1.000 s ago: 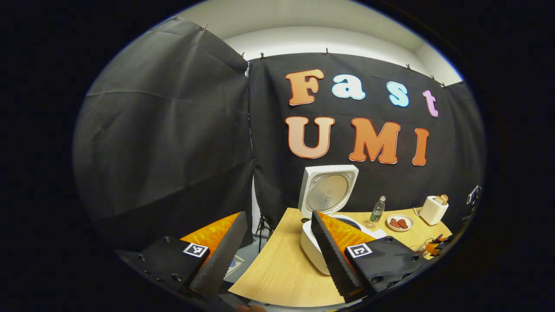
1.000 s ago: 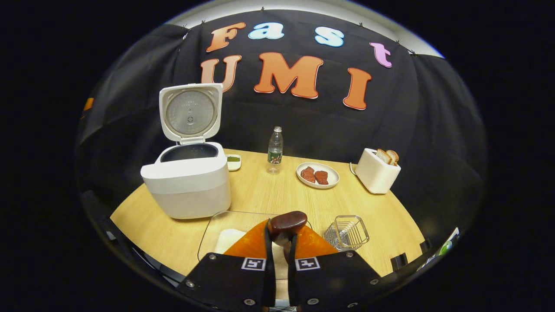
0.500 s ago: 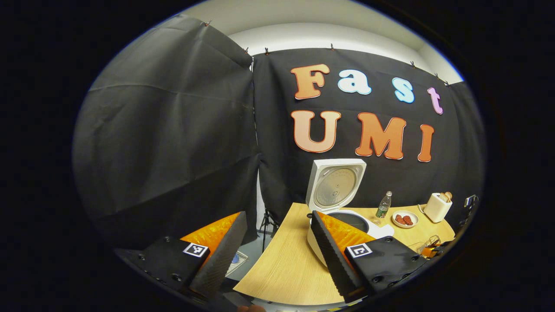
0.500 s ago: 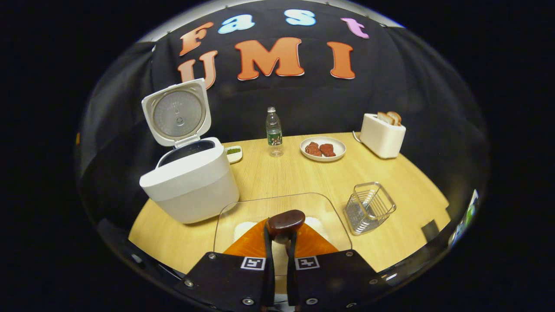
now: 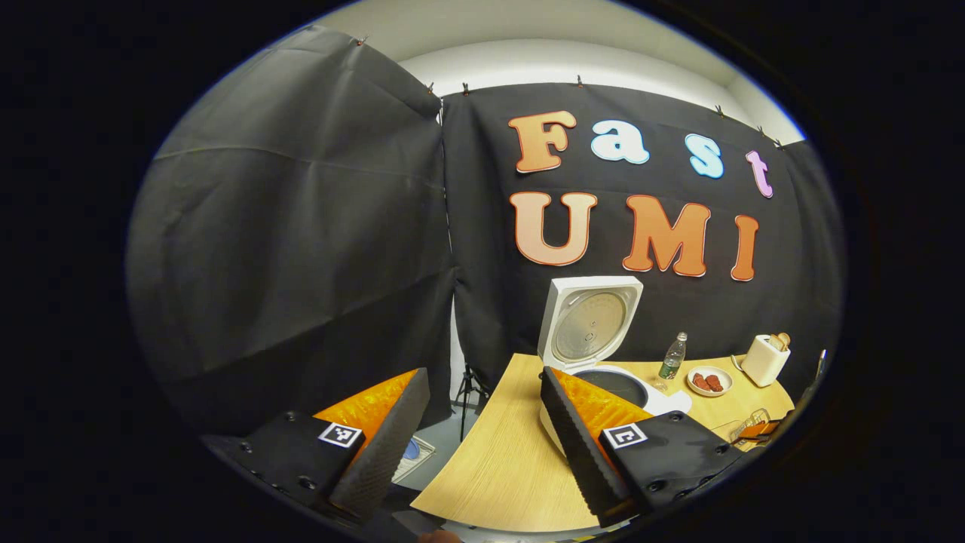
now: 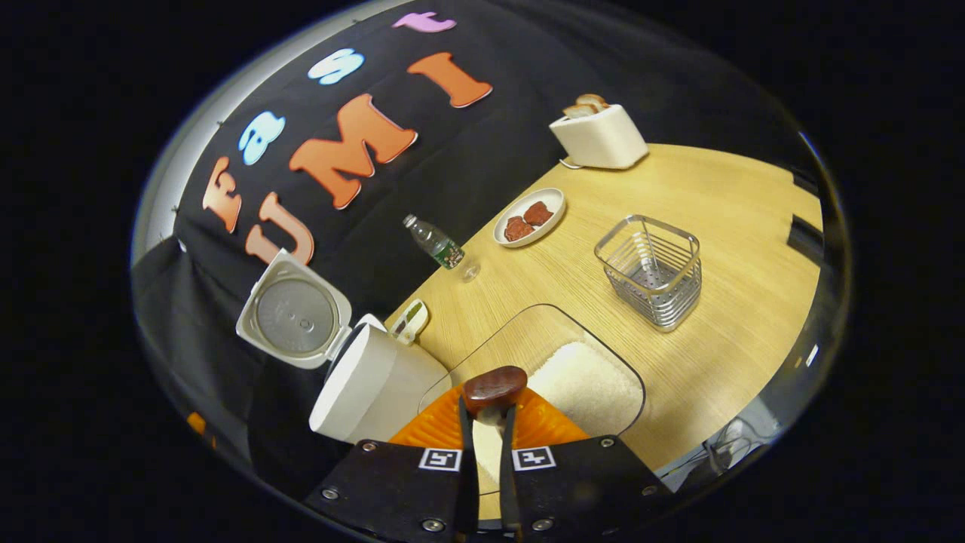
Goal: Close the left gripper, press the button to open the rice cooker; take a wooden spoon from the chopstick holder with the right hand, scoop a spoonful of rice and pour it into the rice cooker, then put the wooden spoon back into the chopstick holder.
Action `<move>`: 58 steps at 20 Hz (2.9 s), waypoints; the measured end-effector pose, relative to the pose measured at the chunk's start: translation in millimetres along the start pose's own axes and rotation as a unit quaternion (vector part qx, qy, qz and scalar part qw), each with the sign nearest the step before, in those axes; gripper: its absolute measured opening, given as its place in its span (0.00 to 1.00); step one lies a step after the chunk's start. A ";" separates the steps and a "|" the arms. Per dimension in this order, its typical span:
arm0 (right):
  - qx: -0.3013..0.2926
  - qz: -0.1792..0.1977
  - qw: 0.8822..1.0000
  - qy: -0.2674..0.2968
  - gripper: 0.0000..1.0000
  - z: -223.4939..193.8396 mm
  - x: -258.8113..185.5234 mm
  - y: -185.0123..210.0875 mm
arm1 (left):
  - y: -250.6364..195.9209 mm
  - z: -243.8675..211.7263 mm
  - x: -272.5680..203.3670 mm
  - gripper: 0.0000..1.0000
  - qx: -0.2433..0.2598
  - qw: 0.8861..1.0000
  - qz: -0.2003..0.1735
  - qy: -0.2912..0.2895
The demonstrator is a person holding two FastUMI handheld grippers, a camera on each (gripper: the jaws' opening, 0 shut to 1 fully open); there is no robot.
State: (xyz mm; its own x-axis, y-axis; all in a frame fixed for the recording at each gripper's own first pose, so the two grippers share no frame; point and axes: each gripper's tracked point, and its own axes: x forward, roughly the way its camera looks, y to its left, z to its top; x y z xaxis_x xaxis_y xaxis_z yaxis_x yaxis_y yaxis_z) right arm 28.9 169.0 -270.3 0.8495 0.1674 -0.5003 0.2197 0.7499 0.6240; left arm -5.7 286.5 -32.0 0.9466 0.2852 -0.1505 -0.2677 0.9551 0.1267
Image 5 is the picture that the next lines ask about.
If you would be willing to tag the clear plastic water bottle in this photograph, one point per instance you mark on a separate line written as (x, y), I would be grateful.
(672, 362)

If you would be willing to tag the black tripod stand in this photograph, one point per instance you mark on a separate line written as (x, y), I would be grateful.
(469, 388)

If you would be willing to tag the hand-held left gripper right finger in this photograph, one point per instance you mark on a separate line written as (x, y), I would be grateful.
(577, 452)

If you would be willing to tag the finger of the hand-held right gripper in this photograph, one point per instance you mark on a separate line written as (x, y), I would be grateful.
(754, 430)

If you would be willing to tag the round beige plate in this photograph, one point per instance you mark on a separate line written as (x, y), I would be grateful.
(725, 377)

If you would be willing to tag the clear glass chopstick holder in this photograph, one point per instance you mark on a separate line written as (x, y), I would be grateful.
(735, 431)

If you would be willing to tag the white toaster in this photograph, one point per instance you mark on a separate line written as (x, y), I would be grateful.
(763, 362)

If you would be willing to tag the white rice cooker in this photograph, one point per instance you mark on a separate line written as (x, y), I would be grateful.
(592, 324)

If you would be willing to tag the blue round object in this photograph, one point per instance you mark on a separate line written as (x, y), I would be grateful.
(411, 450)

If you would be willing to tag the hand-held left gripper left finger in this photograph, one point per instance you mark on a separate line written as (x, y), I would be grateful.
(384, 452)

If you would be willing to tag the red meat piece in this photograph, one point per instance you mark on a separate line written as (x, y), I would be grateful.
(714, 383)
(700, 381)

